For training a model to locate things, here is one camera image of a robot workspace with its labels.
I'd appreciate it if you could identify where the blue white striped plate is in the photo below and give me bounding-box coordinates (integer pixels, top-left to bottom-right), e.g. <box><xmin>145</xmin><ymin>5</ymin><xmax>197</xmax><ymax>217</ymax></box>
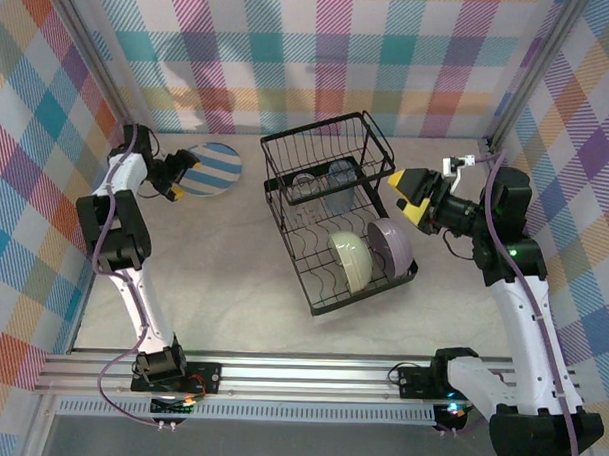
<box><xmin>178</xmin><ymin>140</ymin><xmax>244</xmax><ymax>200</ymax></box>

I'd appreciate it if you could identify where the purple bowl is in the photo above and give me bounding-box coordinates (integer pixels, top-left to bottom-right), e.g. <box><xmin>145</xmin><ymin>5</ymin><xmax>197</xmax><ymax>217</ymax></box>
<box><xmin>365</xmin><ymin>217</ymin><xmax>416</xmax><ymax>282</ymax></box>

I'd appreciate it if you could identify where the black wire dish rack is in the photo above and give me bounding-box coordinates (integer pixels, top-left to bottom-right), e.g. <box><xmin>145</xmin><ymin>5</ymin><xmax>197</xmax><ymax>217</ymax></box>
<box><xmin>253</xmin><ymin>105</ymin><xmax>425</xmax><ymax>321</ymax></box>

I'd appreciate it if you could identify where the blue glass cup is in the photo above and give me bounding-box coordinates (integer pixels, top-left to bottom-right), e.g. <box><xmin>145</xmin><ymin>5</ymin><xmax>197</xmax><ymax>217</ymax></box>
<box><xmin>323</xmin><ymin>159</ymin><xmax>359</xmax><ymax>215</ymax></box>

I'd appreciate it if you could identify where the pale green bowl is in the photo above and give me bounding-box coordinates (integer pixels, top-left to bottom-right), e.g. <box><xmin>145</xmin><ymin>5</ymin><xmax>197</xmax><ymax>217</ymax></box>
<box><xmin>324</xmin><ymin>229</ymin><xmax>374</xmax><ymax>295</ymax></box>

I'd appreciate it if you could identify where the clear glass cup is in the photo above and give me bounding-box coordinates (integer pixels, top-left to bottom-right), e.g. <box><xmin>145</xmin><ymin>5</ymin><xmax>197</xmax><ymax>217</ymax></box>
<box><xmin>289</xmin><ymin>170</ymin><xmax>321</xmax><ymax>206</ymax></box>

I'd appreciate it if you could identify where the right controller board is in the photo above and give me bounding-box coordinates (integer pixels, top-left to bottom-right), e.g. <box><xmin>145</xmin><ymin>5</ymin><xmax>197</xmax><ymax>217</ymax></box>
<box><xmin>430</xmin><ymin>401</ymin><xmax>474</xmax><ymax>435</ymax></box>

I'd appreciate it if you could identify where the controller board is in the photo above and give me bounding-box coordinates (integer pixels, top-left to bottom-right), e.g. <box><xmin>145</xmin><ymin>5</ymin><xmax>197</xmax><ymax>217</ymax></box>
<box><xmin>149</xmin><ymin>393</ymin><xmax>199</xmax><ymax>418</ymax></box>
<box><xmin>430</xmin><ymin>401</ymin><xmax>474</xmax><ymax>435</ymax></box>

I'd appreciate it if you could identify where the left controller board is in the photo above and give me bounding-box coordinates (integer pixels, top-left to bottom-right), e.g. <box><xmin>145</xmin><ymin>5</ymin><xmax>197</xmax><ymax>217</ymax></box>
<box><xmin>149</xmin><ymin>393</ymin><xmax>199</xmax><ymax>418</ymax></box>

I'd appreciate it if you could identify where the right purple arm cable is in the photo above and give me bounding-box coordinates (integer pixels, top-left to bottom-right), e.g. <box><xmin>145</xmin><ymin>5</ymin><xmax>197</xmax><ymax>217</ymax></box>
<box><xmin>434</xmin><ymin>150</ymin><xmax>591</xmax><ymax>456</ymax></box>

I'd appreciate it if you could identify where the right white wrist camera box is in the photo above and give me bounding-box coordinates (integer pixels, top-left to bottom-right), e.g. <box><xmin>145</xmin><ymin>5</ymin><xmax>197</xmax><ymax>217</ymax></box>
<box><xmin>439</xmin><ymin>152</ymin><xmax>477</xmax><ymax>195</ymax></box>

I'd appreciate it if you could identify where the left aluminium frame post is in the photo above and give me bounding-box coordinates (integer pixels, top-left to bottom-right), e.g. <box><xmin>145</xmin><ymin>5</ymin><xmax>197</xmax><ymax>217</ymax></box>
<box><xmin>39</xmin><ymin>0</ymin><xmax>146</xmax><ymax>143</ymax></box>

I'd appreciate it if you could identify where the aluminium frame post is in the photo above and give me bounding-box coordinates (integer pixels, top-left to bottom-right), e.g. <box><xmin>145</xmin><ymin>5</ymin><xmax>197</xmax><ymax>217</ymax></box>
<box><xmin>486</xmin><ymin>0</ymin><xmax>592</xmax><ymax>154</ymax></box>
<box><xmin>39</xmin><ymin>0</ymin><xmax>146</xmax><ymax>143</ymax></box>

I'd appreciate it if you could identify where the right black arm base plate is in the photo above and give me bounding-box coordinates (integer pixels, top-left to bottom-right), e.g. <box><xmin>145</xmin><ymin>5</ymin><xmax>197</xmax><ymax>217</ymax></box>
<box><xmin>396</xmin><ymin>363</ymin><xmax>492</xmax><ymax>404</ymax></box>

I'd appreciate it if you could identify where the right aluminium frame post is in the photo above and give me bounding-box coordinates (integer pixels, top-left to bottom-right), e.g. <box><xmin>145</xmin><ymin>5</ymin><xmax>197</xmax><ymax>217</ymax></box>
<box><xmin>486</xmin><ymin>0</ymin><xmax>592</xmax><ymax>154</ymax></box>

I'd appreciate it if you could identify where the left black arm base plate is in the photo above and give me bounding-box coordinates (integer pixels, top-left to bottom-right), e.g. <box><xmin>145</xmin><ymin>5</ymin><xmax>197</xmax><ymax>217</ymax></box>
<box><xmin>130</xmin><ymin>358</ymin><xmax>224</xmax><ymax>397</ymax></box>

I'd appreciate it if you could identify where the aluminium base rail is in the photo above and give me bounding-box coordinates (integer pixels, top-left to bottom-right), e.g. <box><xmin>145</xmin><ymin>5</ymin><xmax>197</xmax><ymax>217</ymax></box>
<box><xmin>32</xmin><ymin>345</ymin><xmax>590</xmax><ymax>415</ymax></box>

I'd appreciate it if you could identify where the white slotted cable duct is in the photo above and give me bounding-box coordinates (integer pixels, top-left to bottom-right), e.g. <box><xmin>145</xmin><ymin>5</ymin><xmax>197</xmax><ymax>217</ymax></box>
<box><xmin>56</xmin><ymin>396</ymin><xmax>438</xmax><ymax>430</ymax></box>

